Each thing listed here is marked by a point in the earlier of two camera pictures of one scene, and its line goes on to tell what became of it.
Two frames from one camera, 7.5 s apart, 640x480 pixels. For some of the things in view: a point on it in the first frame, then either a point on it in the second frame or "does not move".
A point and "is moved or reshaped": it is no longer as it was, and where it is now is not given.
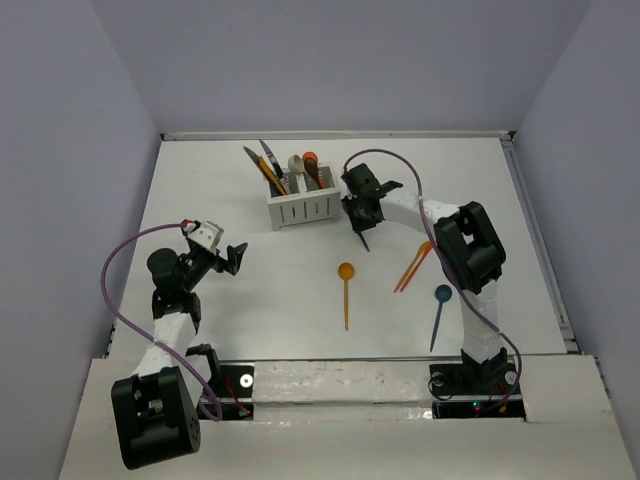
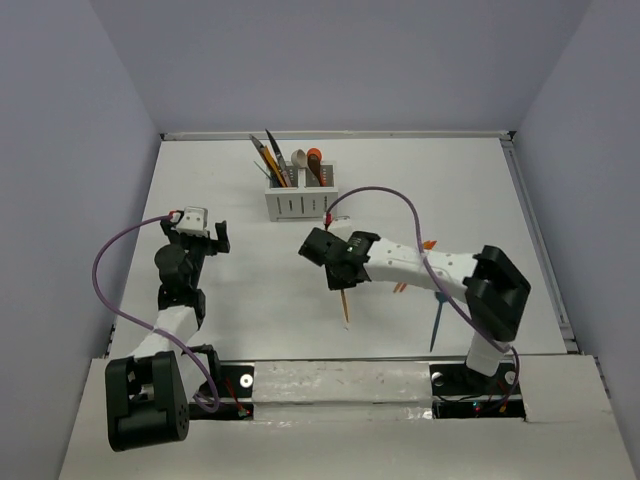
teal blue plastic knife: [364, 240] is moved or reshaped
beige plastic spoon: [295, 164] is moved or reshaped
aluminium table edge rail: [337, 136] does not move
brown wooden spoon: [312, 168] is moved or reshaped
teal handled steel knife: [257, 158] -> [260, 147]
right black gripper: [359, 225] -> [335, 281]
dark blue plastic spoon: [442, 294] does not move
